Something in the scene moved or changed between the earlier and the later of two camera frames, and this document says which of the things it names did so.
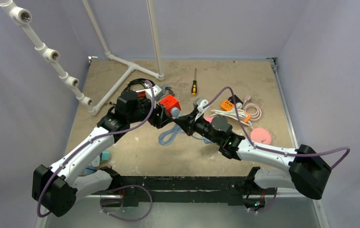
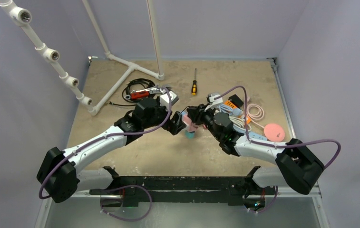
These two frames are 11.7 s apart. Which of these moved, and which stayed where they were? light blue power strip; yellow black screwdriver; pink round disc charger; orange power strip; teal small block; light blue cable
Moved: light blue cable; pink round disc charger; light blue power strip; teal small block
Stayed: yellow black screwdriver; orange power strip
